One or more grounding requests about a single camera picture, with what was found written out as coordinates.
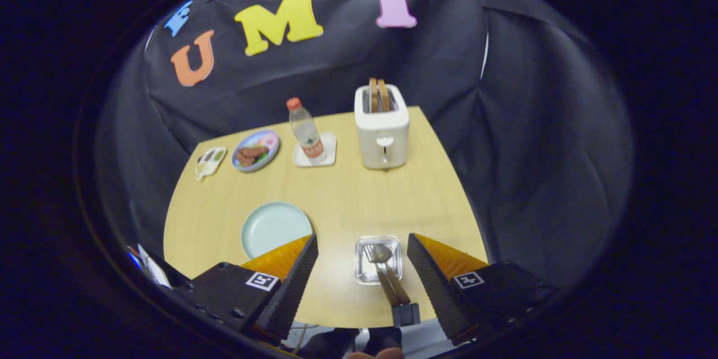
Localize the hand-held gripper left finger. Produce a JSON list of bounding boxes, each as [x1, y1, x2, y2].
[[171, 233, 319, 347]]

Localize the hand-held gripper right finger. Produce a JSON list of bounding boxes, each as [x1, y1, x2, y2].
[[407, 233, 561, 347]]

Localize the metal spoon with brown handle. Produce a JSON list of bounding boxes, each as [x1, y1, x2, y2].
[[371, 243, 411, 305]]

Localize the small black block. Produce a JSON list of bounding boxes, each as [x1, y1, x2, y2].
[[392, 302, 421, 328]]

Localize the pale green plate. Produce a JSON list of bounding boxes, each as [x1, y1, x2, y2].
[[241, 202, 313, 260]]

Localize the person's dark trousers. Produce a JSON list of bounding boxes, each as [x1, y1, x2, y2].
[[296, 326, 402, 359]]

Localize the clear square glass dish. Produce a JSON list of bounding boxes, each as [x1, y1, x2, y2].
[[355, 235, 403, 286]]

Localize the white square coaster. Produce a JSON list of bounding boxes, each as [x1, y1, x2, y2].
[[292, 132, 337, 168]]

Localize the brown toy meat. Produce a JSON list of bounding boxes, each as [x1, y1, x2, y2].
[[235, 146, 269, 168]]

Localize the white toaster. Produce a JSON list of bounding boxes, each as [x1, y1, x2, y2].
[[354, 84, 410, 170]]

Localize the white and blue object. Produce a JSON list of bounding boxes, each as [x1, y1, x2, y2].
[[128, 244, 172, 288]]

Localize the colourful patterned plate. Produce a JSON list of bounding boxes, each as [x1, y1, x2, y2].
[[231, 130, 280, 173]]

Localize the white divided sauce dish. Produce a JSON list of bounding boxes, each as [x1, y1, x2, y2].
[[195, 146, 228, 181]]

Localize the clear bottle with red cap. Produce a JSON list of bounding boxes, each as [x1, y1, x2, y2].
[[286, 97, 326, 164]]

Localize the black backdrop cloth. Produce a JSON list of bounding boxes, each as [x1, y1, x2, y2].
[[95, 0, 634, 292]]

